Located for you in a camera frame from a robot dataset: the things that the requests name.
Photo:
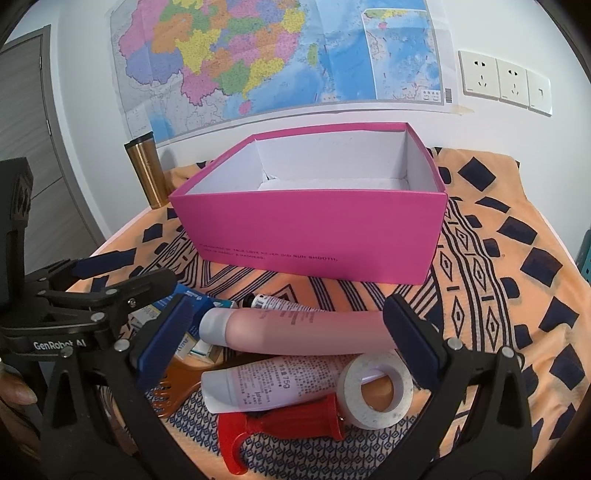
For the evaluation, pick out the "pink white cream tube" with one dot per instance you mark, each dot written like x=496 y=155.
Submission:
x=272 y=383

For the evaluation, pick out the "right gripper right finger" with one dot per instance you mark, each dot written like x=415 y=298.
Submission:
x=476 y=423

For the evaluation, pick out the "orange patterned tablecloth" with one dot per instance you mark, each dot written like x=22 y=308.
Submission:
x=499 y=277

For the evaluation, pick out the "white wall socket panel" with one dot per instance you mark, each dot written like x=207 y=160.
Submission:
x=491 y=78

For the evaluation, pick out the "brown wooden massage comb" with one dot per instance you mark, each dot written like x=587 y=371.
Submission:
x=180 y=380

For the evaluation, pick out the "white tape roll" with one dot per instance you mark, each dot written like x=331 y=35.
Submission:
x=375 y=391

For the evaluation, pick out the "grey door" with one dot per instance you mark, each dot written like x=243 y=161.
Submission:
x=60 y=224

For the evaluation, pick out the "long pink cosmetic tube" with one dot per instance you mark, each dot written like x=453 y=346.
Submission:
x=296 y=333

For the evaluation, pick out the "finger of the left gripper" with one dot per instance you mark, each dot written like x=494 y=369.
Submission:
x=134 y=293
x=103 y=263

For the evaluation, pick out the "person's left hand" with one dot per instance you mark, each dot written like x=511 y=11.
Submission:
x=15 y=397

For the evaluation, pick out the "colourful wall map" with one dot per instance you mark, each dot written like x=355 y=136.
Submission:
x=186 y=66

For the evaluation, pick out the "white teal medicine box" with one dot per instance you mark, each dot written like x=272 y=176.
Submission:
x=197 y=349

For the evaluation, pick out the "red plastic handle tool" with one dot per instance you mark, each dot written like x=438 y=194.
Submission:
x=316 y=419

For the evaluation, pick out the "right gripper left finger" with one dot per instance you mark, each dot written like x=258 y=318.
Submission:
x=132 y=371

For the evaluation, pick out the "white tube black cap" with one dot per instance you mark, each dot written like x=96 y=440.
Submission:
x=268 y=302

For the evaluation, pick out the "pink cardboard box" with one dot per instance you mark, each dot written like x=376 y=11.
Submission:
x=356 y=201

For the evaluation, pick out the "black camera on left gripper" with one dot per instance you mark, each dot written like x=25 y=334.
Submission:
x=16 y=195

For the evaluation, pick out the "gold thermos tumbler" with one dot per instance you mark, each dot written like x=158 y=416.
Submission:
x=142 y=153

